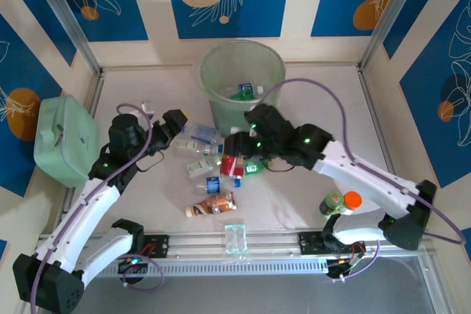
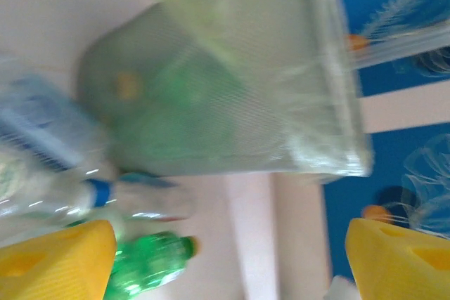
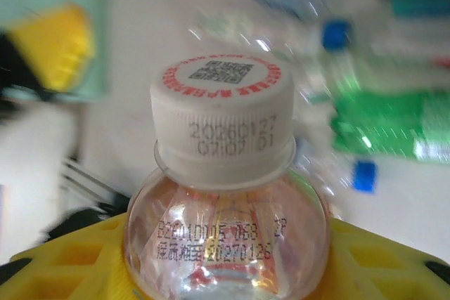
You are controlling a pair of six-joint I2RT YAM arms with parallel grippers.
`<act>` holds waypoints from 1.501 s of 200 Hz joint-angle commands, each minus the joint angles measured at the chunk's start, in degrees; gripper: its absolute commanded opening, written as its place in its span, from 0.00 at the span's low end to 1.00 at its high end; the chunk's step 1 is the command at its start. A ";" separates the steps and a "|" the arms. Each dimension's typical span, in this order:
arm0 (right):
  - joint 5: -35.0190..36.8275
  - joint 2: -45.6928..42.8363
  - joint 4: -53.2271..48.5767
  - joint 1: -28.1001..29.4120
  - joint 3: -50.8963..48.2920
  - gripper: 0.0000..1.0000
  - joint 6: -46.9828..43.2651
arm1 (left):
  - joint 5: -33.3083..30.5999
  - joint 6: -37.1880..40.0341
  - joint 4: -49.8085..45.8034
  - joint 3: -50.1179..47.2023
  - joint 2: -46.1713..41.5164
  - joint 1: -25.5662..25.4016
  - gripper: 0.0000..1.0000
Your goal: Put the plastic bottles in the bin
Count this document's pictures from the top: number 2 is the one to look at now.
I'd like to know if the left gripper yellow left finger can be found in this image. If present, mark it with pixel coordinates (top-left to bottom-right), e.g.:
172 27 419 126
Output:
0 219 117 300

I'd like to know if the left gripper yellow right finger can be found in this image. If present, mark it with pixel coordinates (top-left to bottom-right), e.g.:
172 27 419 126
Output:
344 217 450 300

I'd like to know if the clear bottle blue cap green label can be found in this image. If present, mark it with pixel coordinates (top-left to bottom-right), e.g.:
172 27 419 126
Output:
0 152 92 227

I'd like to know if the clear bottle blue cap red mark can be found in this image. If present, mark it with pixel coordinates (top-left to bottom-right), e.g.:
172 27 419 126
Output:
84 171 196 226

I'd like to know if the grey-green mesh bin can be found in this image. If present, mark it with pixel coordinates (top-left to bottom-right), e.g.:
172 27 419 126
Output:
75 0 373 187

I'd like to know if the crushed clear bottle light-blue label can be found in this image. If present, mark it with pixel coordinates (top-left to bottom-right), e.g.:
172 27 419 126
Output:
0 73 106 174

